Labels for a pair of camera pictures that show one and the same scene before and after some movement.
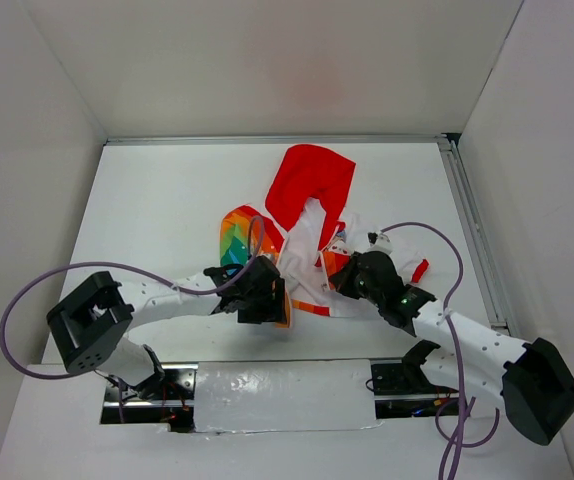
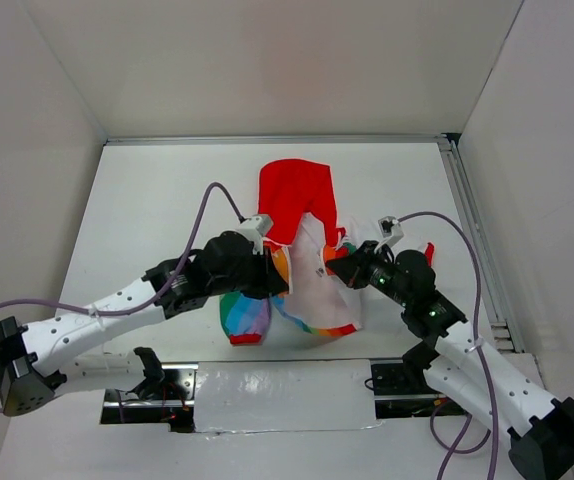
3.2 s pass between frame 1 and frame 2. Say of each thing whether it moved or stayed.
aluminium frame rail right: stayed
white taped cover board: stayed
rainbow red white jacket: moved
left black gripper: moved
